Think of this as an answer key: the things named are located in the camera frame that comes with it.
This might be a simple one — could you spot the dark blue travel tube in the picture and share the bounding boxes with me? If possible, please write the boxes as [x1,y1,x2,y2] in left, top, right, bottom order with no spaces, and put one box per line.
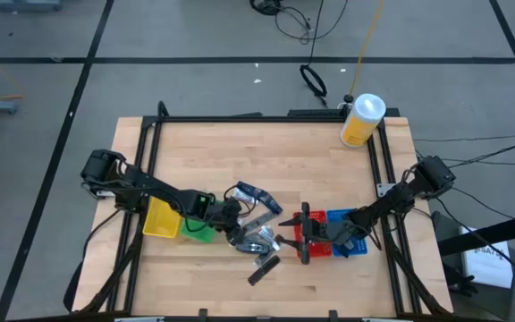
[257,191,284,216]
[236,180,267,201]

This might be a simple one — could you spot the black aluminium table frame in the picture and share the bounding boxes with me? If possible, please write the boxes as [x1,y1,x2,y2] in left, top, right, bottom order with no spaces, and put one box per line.
[63,100,453,322]

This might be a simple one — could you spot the small white toothpaste tube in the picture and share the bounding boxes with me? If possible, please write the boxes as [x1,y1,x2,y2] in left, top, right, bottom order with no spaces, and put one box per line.
[258,225,282,252]
[232,187,258,206]

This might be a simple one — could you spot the yellow plastic bin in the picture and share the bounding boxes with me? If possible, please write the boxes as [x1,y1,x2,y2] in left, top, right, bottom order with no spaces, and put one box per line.
[142,196,183,239]

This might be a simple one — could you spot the red plastic bin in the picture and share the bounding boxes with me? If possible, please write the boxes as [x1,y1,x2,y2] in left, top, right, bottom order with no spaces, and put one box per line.
[292,209,333,259]

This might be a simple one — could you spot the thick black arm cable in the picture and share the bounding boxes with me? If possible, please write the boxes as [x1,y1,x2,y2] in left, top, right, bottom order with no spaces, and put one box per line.
[447,135,515,170]

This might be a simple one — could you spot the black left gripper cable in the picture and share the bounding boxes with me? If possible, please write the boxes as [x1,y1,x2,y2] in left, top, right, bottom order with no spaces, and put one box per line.
[223,184,258,218]

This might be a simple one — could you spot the white printed box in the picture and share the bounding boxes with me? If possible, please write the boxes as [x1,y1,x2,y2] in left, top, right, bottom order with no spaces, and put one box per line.
[460,225,515,290]

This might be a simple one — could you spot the black clamp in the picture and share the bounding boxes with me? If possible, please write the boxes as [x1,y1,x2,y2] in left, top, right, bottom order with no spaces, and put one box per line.
[443,261,480,297]

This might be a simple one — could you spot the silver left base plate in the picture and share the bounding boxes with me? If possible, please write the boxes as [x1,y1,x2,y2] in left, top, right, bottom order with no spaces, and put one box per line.
[88,181,116,199]

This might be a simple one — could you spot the blue plastic bin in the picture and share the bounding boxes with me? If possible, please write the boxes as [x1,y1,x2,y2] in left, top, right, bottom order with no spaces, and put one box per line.
[326,208,369,258]

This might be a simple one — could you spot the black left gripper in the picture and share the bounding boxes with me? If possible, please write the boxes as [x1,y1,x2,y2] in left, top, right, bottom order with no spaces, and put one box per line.
[215,198,247,247]

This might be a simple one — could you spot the yellow wipes canister white lid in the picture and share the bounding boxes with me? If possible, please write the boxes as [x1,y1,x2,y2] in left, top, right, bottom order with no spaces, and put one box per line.
[339,92,387,149]

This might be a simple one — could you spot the green plastic bin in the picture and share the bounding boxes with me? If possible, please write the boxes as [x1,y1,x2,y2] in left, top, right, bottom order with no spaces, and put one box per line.
[179,216,217,245]

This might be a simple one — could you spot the black metal bar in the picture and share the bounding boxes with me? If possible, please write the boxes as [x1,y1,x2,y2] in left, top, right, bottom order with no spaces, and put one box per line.
[437,208,515,257]

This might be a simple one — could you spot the thin black floor cable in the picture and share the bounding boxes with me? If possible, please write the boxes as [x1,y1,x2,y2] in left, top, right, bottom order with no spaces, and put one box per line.
[413,133,515,143]
[440,158,515,168]

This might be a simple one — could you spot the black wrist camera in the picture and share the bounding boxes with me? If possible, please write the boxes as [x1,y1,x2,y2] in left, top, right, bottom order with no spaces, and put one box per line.
[193,191,217,221]
[328,219,355,247]

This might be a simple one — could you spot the long yellow floor cable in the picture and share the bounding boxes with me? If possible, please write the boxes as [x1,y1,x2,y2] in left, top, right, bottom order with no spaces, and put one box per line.
[349,0,386,97]

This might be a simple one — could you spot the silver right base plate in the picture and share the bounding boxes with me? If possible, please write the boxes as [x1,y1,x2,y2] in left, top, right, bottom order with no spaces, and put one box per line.
[376,182,397,199]

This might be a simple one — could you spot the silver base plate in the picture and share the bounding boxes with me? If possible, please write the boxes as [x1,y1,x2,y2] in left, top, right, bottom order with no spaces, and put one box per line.
[376,182,397,199]
[88,181,116,199]

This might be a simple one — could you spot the black tangled floor cables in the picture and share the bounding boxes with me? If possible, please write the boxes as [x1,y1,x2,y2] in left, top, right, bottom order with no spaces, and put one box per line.
[249,0,349,46]

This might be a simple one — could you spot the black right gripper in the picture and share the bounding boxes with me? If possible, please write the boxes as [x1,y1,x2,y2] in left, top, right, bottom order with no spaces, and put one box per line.
[274,201,330,265]

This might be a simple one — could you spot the black coiled floor cable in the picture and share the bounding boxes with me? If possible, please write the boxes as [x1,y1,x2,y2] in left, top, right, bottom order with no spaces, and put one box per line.
[299,0,329,109]

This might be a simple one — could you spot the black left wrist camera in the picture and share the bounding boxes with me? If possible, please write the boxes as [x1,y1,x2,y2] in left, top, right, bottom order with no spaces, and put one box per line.
[193,191,217,221]

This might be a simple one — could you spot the black left base cable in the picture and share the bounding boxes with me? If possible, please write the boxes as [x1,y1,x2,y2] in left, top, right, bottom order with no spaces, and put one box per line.
[63,208,122,313]

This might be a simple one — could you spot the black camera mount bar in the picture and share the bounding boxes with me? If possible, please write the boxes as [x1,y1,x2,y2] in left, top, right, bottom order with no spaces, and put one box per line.
[286,107,350,120]

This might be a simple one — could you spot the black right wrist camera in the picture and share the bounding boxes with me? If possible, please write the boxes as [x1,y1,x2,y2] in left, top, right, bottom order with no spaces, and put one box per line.
[328,219,355,247]

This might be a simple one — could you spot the dark sachet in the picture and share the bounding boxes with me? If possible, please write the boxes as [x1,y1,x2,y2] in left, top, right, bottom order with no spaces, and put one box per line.
[247,254,282,287]

